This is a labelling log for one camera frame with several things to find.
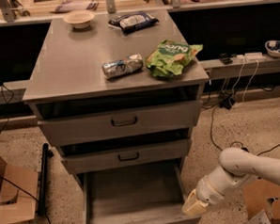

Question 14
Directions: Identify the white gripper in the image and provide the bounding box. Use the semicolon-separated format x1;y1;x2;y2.
181;175;227;216

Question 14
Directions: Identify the grey bottom drawer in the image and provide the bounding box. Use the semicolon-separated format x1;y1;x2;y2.
83;160;200;224

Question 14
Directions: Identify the grey drawer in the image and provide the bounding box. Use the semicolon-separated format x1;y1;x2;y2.
38;101;201;147
62;138;192;175
83;160;200;224

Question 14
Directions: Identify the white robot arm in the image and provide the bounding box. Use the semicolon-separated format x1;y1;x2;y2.
181;148;280;216

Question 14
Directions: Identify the grey middle drawer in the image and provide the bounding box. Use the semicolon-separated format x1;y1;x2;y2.
62;138;192;175

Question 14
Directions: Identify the grey top drawer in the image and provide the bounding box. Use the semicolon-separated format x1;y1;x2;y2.
38;101;201;147

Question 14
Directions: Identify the grey drawer cabinet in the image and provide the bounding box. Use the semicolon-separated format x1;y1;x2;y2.
18;7;215;186

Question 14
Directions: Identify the right cardboard box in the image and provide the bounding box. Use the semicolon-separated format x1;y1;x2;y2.
243;179;280;224

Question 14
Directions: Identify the cardboard box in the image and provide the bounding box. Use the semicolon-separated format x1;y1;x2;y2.
0;157;39;224
243;179;280;224

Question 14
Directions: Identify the black power adapter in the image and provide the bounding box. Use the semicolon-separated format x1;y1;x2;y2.
220;96;236;110

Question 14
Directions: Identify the green chip bag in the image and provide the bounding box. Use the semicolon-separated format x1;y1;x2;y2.
145;40;204;78

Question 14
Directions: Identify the small black device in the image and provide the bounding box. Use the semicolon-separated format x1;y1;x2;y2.
219;53;232;64

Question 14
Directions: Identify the black bar left floor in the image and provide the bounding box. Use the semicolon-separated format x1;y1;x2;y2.
38;143;53;216

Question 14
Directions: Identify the white power strip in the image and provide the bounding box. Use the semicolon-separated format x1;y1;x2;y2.
236;52;266;62

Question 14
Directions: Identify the silver blue snack packet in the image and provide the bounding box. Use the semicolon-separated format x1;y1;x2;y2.
101;54;143;80

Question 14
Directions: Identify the blue white ceramic bowl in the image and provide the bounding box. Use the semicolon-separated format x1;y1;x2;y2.
264;40;280;57

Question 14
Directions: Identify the left cardboard box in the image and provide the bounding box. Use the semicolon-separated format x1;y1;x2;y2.
0;157;39;224

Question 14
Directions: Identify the dark blue snack bag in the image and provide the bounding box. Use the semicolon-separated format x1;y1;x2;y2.
108;11;159;35

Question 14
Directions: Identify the beige paper bowl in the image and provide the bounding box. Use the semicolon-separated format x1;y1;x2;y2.
63;10;95;29

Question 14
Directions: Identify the magazine on back shelf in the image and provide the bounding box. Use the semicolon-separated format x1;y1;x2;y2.
54;0;99;14

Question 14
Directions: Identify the black floor cable right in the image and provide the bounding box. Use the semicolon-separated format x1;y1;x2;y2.
208;101;280;160

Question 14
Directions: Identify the white charger cable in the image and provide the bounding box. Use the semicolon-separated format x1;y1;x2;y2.
229;59;263;108

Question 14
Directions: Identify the black cable left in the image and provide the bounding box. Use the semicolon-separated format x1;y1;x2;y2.
0;82;18;139

